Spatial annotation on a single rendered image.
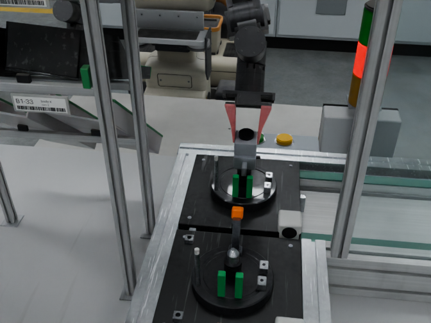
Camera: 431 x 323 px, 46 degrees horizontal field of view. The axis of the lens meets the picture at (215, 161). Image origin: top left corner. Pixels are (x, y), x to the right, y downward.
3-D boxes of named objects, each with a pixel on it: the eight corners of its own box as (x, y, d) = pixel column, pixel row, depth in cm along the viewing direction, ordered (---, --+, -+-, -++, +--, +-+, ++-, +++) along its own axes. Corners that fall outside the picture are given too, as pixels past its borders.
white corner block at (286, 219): (277, 223, 103) (278, 208, 100) (299, 225, 102) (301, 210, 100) (276, 240, 99) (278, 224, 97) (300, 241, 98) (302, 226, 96)
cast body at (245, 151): (235, 149, 107) (236, 122, 102) (256, 150, 106) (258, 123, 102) (232, 175, 100) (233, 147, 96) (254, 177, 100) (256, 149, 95)
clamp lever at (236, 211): (229, 245, 91) (232, 205, 89) (241, 246, 91) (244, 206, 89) (228, 254, 88) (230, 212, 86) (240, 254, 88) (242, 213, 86)
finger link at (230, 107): (258, 143, 97) (262, 95, 97) (221, 141, 98) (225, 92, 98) (258, 145, 104) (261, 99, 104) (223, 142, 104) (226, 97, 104)
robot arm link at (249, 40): (267, 6, 102) (225, 14, 103) (267, -14, 91) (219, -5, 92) (278, 64, 102) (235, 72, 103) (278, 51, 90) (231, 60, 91)
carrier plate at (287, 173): (196, 161, 120) (195, 153, 119) (298, 168, 118) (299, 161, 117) (177, 231, 101) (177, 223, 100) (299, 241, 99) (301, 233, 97)
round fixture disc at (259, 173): (214, 168, 115) (214, 161, 113) (277, 172, 113) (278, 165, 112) (206, 209, 103) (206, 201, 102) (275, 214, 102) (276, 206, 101)
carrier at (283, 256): (176, 236, 100) (174, 186, 92) (300, 247, 97) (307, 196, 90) (149, 343, 80) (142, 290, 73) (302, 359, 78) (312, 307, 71)
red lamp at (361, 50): (351, 65, 79) (356, 35, 76) (384, 66, 79) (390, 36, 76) (354, 79, 75) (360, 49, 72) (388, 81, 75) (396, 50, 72)
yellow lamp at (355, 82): (346, 93, 82) (351, 66, 79) (378, 95, 82) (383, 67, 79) (349, 109, 78) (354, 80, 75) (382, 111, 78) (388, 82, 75)
